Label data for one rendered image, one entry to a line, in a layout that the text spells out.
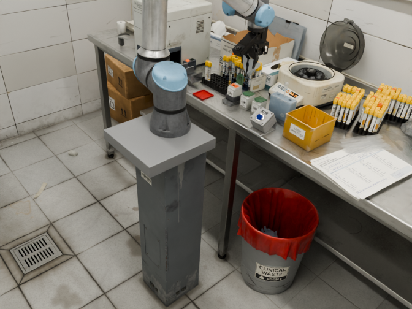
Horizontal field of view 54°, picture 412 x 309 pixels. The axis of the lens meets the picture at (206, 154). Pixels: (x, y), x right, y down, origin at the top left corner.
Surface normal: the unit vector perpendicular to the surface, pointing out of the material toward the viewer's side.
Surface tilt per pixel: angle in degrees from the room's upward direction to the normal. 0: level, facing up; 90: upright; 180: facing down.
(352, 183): 1
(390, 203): 0
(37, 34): 90
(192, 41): 90
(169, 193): 90
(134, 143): 1
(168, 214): 90
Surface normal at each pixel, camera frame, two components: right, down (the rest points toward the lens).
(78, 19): 0.66, 0.46
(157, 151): 0.04, -0.82
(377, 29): -0.75, 0.36
